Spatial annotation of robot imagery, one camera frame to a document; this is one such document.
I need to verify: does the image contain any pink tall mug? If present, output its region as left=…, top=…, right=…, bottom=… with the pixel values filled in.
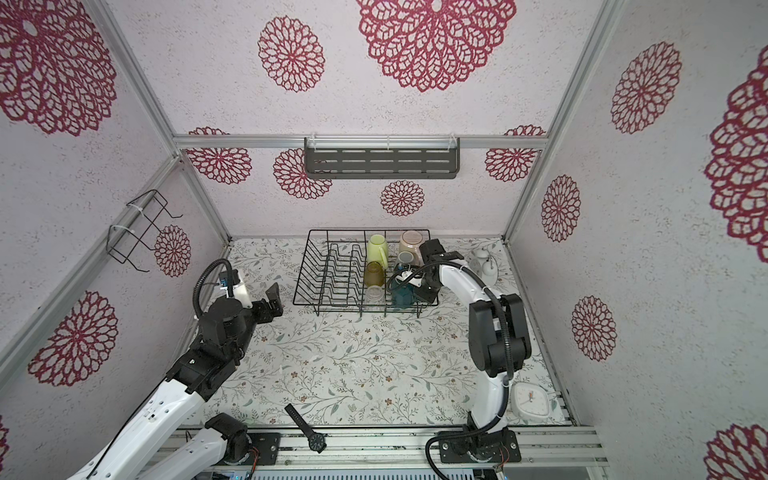
left=398, top=230, right=425, bottom=264

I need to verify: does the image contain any dark green mug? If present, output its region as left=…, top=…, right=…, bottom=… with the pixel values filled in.
left=388, top=271, right=415, bottom=309

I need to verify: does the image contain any light green mug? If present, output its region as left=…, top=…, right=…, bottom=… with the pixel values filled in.
left=366, top=234, right=389, bottom=270

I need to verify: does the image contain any amber glass cup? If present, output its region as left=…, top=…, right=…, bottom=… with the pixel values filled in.
left=363, top=261, right=386, bottom=287

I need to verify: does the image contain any clear glass cup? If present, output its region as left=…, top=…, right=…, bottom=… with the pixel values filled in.
left=364, top=285, right=385, bottom=304

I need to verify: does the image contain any white cup grey handle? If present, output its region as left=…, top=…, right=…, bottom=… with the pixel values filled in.
left=395, top=250, right=415, bottom=271

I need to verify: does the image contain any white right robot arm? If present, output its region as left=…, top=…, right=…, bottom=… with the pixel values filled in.
left=416, top=239, right=532, bottom=479

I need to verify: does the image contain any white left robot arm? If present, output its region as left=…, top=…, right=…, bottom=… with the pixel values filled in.
left=72, top=283, right=283, bottom=479

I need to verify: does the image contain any white alarm clock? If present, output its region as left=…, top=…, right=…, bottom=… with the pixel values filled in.
left=470, top=247, right=499, bottom=286

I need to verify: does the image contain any black wristwatch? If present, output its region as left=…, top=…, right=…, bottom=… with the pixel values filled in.
left=284, top=404, right=327, bottom=454

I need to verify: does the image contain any white square clock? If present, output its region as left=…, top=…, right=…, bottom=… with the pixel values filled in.
left=511, top=382, right=551, bottom=421

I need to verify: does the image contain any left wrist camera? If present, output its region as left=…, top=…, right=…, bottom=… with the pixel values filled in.
left=218, top=269, right=252, bottom=308

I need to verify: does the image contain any black wire dish rack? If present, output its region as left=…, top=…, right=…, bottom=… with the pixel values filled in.
left=293, top=228, right=440, bottom=316

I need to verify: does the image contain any grey wall shelf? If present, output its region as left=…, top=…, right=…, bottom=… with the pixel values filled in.
left=304, top=137, right=461, bottom=180

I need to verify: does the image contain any black wire wall holder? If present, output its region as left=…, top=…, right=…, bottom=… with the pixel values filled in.
left=104, top=189, right=183, bottom=273

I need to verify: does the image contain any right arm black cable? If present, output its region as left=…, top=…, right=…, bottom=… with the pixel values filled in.
left=392, top=257, right=518, bottom=480

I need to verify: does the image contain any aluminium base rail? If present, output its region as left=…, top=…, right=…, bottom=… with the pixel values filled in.
left=104, top=424, right=607, bottom=480

